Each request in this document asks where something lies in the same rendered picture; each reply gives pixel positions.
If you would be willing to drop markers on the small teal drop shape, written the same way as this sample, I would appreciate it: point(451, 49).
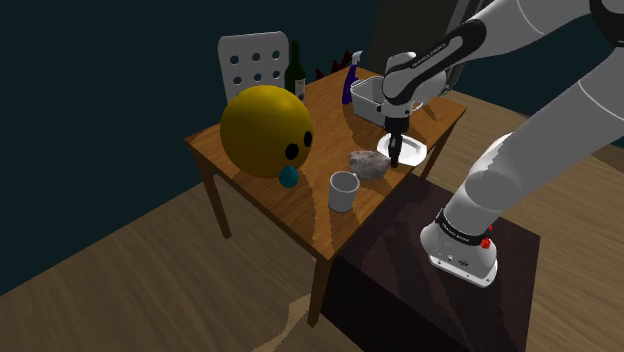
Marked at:
point(288, 177)

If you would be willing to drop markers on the grey rock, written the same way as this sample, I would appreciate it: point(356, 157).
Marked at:
point(369, 164)

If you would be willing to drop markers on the white chair with holes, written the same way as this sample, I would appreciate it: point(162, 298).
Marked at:
point(253, 63)

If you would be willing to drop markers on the purple spray bottle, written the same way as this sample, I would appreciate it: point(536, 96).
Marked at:
point(349, 83)

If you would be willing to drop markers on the dark red spiky plant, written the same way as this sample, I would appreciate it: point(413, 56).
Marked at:
point(336, 66)

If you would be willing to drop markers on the white plate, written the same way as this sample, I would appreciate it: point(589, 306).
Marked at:
point(414, 150)

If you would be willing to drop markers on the grey rectangular tub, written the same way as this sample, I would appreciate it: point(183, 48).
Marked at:
point(365, 100)

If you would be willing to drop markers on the wooden table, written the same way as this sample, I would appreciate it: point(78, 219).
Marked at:
point(312, 204)

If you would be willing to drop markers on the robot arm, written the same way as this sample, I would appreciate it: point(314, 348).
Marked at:
point(526, 146)

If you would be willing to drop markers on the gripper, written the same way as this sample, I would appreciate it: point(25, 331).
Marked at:
point(394, 134)

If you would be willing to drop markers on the yellow ball with black holes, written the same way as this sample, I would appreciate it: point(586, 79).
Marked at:
point(258, 129)

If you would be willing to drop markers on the dark green wine bottle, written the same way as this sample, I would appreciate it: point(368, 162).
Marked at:
point(295, 73)

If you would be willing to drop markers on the white cup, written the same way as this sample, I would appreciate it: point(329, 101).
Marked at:
point(342, 192)

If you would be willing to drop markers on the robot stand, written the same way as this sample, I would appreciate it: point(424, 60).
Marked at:
point(419, 287)

